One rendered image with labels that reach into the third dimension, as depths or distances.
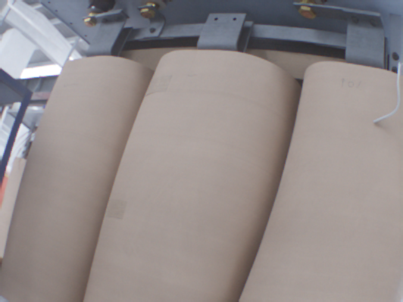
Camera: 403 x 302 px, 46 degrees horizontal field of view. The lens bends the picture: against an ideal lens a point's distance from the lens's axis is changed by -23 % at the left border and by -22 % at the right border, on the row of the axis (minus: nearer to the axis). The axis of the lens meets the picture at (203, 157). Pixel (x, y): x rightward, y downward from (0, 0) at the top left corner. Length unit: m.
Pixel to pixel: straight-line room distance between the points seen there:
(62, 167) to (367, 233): 0.89
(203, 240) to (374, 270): 0.44
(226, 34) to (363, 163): 0.57
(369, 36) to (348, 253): 0.57
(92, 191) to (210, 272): 0.45
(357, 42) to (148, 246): 0.72
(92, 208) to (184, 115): 0.37
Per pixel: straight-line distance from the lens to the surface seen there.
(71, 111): 1.64
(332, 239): 1.11
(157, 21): 1.75
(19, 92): 1.67
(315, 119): 1.24
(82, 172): 1.55
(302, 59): 1.49
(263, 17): 1.75
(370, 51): 1.33
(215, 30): 1.53
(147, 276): 1.28
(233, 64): 1.39
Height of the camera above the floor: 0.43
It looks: 16 degrees up
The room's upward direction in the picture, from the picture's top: 18 degrees clockwise
